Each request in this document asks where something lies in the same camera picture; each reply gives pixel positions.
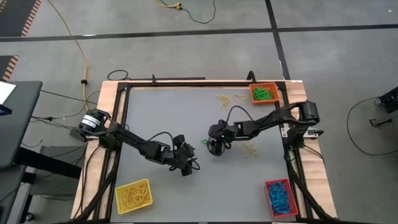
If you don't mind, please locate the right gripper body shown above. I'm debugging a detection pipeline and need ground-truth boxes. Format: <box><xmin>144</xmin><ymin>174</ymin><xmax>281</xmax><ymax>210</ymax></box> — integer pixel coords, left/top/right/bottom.
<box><xmin>207</xmin><ymin>119</ymin><xmax>236</xmax><ymax>147</ymax></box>

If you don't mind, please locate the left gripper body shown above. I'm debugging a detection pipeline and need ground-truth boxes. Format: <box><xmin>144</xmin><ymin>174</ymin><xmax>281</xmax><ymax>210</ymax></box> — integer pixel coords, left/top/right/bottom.
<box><xmin>169</xmin><ymin>134</ymin><xmax>200</xmax><ymax>171</ymax></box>

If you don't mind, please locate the yellow plastic basket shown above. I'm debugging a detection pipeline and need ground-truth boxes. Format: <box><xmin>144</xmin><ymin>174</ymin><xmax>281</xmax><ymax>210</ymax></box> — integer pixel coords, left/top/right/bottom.
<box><xmin>114</xmin><ymin>179</ymin><xmax>154</xmax><ymax>215</ymax></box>

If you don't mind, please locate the orange plastic basket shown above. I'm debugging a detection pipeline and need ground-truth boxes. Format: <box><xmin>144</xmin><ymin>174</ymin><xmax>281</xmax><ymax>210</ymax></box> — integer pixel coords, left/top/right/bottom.
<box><xmin>249</xmin><ymin>82</ymin><xmax>280</xmax><ymax>105</ymax></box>

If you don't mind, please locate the black metal bar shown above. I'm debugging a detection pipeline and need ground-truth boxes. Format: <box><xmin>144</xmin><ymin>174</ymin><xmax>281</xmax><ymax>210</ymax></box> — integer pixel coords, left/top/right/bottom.
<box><xmin>127</xmin><ymin>74</ymin><xmax>206</xmax><ymax>82</ymax></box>

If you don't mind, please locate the red plastic basket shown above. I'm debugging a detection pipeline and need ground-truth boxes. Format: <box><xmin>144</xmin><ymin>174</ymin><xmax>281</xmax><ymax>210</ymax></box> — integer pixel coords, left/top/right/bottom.
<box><xmin>264</xmin><ymin>178</ymin><xmax>299</xmax><ymax>218</ymax></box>

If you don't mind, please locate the black desk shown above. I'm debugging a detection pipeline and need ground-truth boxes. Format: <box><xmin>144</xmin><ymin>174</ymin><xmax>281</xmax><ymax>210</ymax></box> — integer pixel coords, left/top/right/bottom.
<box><xmin>0</xmin><ymin>80</ymin><xmax>44</xmax><ymax>170</ymax></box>

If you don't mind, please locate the black equipment stand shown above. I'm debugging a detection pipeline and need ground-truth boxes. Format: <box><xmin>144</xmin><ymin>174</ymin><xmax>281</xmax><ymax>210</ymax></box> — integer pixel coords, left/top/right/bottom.
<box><xmin>369</xmin><ymin>86</ymin><xmax>398</xmax><ymax>127</ymax></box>

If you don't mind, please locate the white paper sheet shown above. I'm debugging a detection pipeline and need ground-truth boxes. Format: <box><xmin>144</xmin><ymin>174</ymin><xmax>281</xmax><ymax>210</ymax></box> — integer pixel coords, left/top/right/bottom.
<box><xmin>0</xmin><ymin>81</ymin><xmax>16</xmax><ymax>106</ymax></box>

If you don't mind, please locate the small hazard striped mat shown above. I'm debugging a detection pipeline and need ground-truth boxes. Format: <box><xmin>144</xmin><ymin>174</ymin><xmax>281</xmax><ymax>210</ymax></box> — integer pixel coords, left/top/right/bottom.
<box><xmin>0</xmin><ymin>55</ymin><xmax>20</xmax><ymax>82</ymax></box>

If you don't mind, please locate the large hazard striped mat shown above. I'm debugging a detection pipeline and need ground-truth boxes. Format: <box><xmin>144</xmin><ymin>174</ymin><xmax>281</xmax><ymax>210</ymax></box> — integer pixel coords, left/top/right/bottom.
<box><xmin>0</xmin><ymin>0</ymin><xmax>42</xmax><ymax>37</ymax></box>

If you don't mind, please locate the black cable loop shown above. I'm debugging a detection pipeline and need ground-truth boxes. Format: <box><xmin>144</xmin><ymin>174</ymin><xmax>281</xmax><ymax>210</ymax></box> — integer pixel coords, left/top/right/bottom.
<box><xmin>107</xmin><ymin>69</ymin><xmax>130</xmax><ymax>81</ymax></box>

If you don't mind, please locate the black floor cable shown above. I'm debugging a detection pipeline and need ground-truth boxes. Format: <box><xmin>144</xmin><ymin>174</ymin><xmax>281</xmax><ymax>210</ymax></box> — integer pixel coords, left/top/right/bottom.
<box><xmin>180</xmin><ymin>0</ymin><xmax>217</xmax><ymax>25</ymax></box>

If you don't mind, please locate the long black cable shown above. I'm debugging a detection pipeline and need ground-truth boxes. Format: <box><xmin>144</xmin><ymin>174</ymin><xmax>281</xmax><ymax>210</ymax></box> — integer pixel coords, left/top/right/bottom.
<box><xmin>346</xmin><ymin>96</ymin><xmax>398</xmax><ymax>156</ymax></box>

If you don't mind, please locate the yellow power cable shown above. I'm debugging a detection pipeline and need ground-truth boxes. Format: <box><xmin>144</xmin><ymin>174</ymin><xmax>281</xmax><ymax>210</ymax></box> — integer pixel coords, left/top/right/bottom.
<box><xmin>46</xmin><ymin>0</ymin><xmax>94</xmax><ymax>116</ymax></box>

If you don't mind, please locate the black desk leg frame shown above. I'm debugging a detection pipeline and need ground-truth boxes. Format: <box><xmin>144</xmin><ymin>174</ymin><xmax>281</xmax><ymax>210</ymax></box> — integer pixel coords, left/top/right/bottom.
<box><xmin>0</xmin><ymin>146</ymin><xmax>83</xmax><ymax>224</ymax></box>

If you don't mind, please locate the yellow extension cord plug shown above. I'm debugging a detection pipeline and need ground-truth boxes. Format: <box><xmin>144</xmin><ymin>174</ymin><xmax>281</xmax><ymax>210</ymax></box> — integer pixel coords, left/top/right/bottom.
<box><xmin>152</xmin><ymin>0</ymin><xmax>183</xmax><ymax>10</ymax></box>

